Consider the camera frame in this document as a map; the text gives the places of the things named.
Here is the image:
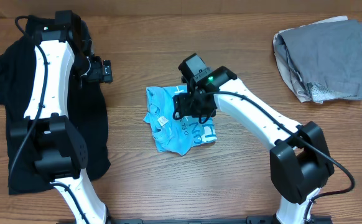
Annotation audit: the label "light blue t-shirt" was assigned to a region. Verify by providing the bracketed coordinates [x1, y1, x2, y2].
[144, 85, 217, 156]

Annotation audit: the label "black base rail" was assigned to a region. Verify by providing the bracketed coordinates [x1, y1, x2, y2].
[56, 214, 333, 224]

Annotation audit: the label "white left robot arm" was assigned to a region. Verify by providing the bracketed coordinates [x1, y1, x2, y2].
[8, 10, 113, 223]

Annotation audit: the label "black shirt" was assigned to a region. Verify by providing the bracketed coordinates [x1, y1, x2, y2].
[0, 14, 111, 196]

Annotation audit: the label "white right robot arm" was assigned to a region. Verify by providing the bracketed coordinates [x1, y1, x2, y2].
[173, 65, 334, 223]

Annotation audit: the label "grey folded shorts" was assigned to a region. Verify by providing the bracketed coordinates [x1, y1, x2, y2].
[276, 19, 362, 103]

